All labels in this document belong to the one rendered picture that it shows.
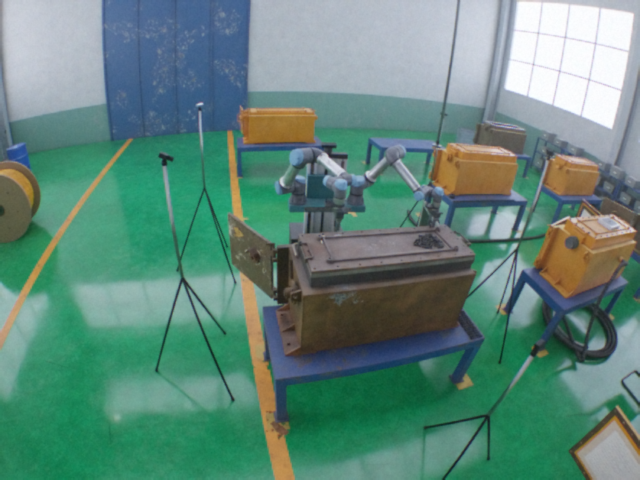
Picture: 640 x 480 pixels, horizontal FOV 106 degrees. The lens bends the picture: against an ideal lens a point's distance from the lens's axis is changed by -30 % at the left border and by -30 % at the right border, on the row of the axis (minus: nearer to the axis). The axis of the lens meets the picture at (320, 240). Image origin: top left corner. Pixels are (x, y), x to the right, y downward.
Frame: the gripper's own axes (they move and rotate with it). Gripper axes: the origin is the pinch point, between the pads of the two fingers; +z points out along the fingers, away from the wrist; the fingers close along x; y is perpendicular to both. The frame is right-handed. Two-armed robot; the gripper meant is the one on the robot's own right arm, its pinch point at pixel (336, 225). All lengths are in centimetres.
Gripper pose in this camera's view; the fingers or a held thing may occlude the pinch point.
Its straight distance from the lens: 225.3
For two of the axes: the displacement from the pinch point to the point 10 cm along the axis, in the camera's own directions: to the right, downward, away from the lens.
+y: 9.9, -0.1, 1.5
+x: -1.3, -5.3, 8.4
